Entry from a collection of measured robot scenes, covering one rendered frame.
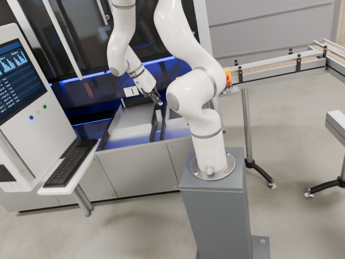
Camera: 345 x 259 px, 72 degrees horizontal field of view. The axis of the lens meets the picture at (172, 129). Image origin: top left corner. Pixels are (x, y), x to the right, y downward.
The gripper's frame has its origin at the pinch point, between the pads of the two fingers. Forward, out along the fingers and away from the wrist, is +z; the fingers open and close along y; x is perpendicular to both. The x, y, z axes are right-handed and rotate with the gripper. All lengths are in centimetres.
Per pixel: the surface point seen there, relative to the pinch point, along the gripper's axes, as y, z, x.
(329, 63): 63, 50, -76
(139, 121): 0.0, 12.9, 22.3
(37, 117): -24, -23, 58
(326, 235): -11, 125, -56
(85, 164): -33, 9, 43
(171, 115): 6.3, 19.0, 4.4
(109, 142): -21.1, 7.1, 29.5
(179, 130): -7.7, 19.6, -6.6
